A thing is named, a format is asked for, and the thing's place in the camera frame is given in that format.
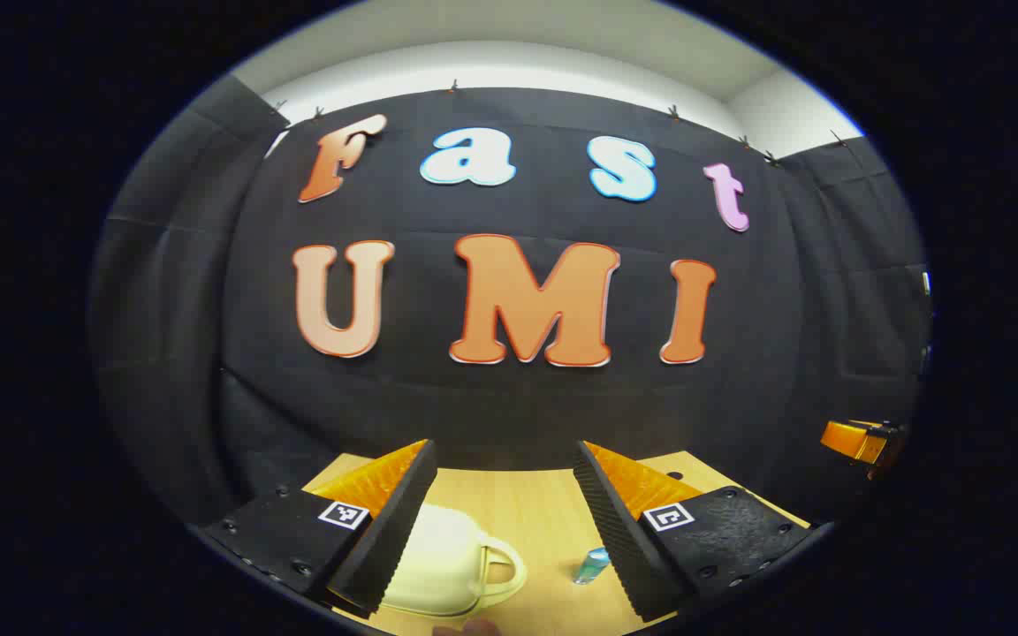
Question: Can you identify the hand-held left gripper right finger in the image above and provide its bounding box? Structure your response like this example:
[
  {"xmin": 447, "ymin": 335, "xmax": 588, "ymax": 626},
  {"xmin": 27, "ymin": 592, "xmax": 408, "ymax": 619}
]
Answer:
[{"xmin": 573, "ymin": 440, "xmax": 817, "ymax": 623}]

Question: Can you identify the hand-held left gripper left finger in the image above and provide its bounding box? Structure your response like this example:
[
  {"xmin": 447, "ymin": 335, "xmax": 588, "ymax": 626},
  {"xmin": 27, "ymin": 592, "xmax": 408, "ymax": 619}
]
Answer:
[{"xmin": 200, "ymin": 439, "xmax": 439, "ymax": 619}]

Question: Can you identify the blue lotion bottle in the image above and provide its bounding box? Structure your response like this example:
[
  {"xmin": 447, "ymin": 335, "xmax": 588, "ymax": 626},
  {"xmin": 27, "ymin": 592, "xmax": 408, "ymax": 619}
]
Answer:
[{"xmin": 573, "ymin": 546, "xmax": 612, "ymax": 586}]

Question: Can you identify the pale yellow suitcase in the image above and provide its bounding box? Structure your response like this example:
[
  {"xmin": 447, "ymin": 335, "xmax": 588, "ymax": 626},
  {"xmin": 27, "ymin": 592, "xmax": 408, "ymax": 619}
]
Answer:
[{"xmin": 381, "ymin": 503, "xmax": 528, "ymax": 617}]

